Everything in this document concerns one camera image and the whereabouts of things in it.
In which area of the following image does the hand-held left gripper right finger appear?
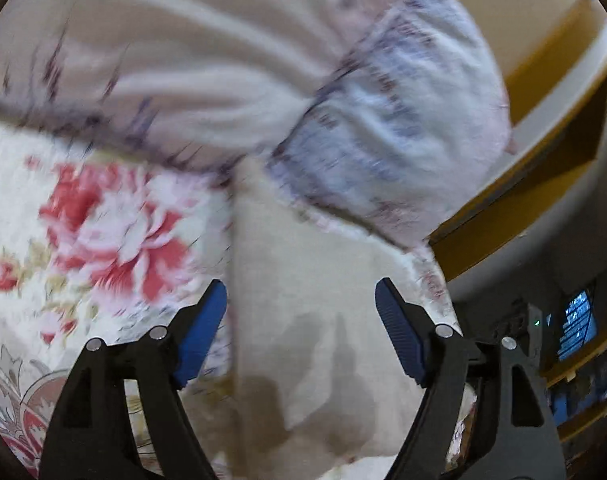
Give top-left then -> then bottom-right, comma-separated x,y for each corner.
375,276 -> 569,480

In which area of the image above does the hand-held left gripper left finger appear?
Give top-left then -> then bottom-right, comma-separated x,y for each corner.
38,279 -> 229,480

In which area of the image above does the beige cable-knit sweater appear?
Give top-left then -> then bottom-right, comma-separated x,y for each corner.
218,155 -> 459,480

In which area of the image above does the floral bedsheet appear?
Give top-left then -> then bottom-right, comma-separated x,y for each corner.
0,120 -> 479,480

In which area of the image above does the lit blue screen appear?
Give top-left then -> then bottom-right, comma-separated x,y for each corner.
556,287 -> 599,363

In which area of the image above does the yellow and white headboard shelf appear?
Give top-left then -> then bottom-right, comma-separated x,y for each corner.
428,0 -> 607,281

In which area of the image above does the pale blue floral pillow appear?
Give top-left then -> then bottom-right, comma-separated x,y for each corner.
268,0 -> 514,251

